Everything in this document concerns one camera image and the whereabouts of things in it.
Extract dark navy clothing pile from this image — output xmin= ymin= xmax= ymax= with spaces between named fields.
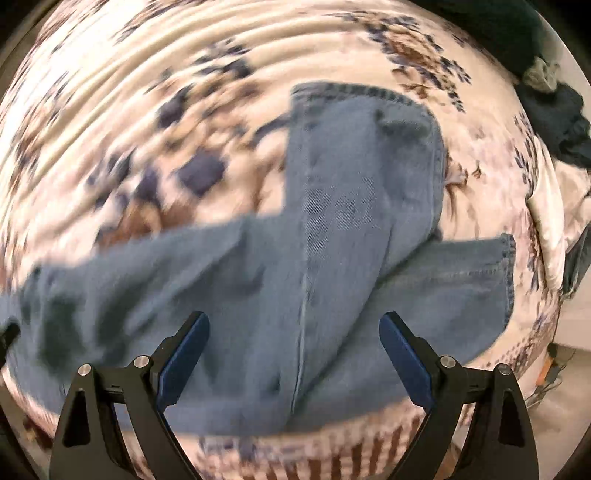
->
xmin=515 ymin=83 xmax=591 ymax=170

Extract floral bed blanket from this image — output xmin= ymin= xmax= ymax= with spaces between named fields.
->
xmin=1 ymin=1 xmax=560 ymax=479

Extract light green cloth item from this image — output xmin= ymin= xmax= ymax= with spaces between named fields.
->
xmin=522 ymin=57 xmax=560 ymax=94

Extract blue denim jeans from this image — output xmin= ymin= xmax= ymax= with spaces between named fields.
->
xmin=1 ymin=83 xmax=515 ymax=436

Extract folded grey-blue jeans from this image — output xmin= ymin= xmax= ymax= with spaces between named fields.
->
xmin=562 ymin=226 xmax=591 ymax=298

